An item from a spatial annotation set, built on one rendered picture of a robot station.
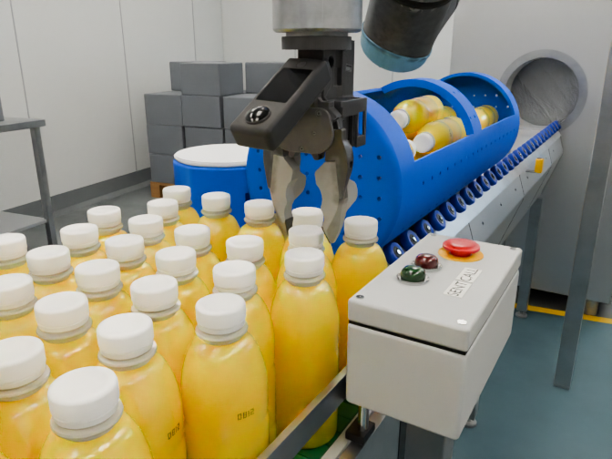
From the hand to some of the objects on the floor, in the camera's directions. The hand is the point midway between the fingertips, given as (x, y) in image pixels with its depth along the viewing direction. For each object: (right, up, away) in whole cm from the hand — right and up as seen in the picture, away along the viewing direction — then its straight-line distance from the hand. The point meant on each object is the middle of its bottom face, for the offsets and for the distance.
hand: (306, 229), depth 59 cm
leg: (+110, -44, +218) cm, 248 cm away
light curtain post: (+104, -63, +161) cm, 202 cm away
